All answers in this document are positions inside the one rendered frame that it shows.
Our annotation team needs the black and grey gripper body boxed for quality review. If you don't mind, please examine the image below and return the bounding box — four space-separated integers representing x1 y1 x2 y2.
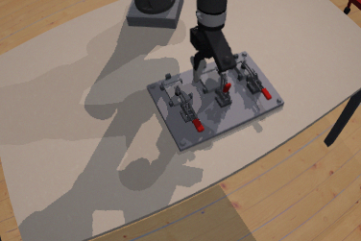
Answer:
190 19 225 59

